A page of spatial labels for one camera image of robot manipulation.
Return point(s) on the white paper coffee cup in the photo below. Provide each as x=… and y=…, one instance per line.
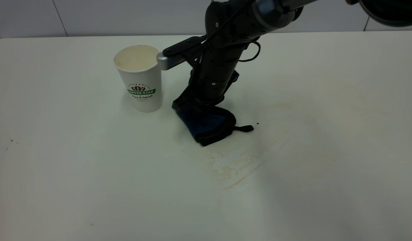
x=140, y=75

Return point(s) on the blue black cleaning cloth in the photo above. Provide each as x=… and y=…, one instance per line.
x=209, y=125

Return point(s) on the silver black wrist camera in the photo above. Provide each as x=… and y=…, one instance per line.
x=179, y=55

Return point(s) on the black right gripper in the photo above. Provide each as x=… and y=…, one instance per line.
x=216, y=72

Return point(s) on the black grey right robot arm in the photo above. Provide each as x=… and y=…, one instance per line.
x=273, y=13

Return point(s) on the brown coffee spill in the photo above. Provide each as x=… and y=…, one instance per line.
x=232, y=167

